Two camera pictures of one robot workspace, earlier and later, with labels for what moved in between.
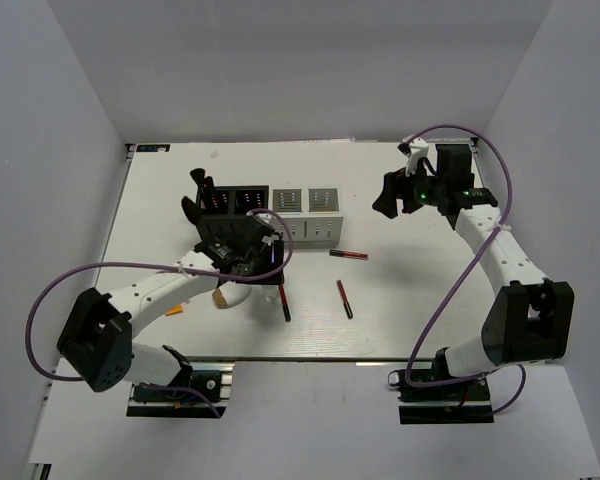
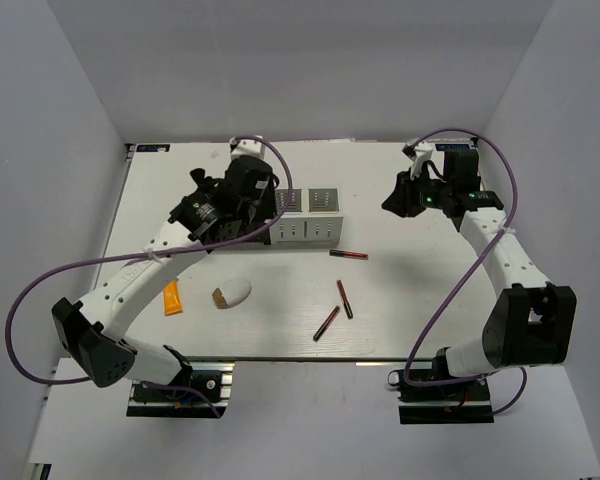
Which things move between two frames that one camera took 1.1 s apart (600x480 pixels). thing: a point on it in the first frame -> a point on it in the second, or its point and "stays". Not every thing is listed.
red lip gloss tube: [349, 254] stays
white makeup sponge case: [230, 294] stays
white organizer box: [313, 215] stays
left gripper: [278, 258] -> [269, 192]
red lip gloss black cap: [285, 304] -> [325, 325]
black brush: [198, 175] stays
